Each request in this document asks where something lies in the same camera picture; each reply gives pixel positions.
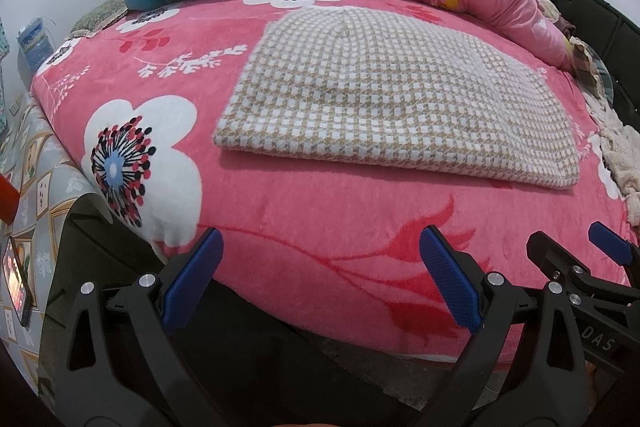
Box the blue tissue pack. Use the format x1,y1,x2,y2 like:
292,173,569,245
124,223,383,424
17,19,56,75

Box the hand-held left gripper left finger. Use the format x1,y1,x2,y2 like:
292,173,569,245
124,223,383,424
54,227,236,427

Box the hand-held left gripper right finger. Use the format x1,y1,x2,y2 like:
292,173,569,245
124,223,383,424
410,225,588,427

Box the black padded headboard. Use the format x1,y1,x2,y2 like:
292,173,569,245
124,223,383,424
542,0,640,132

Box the smartphone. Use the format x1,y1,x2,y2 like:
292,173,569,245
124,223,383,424
2,236,37,328

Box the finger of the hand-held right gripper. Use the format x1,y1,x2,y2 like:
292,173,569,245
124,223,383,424
587,221,640,268
526,231,592,294

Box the beige white checkered sweater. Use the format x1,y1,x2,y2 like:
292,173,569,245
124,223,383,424
212,5,581,191

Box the pile of clothes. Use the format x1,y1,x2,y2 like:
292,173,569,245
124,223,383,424
537,0,575,38

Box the white fluffy cloth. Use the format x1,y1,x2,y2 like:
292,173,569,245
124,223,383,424
582,94,640,198

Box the pink floral blanket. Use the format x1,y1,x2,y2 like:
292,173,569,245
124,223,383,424
31,0,638,365

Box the grey green patterned cloth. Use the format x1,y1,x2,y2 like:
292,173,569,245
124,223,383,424
70,0,130,38

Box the dark bed footboard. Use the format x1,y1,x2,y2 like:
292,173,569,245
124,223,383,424
39,194,501,427

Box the grey patterned bed sheet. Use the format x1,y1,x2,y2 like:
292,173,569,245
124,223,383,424
0,94,98,388

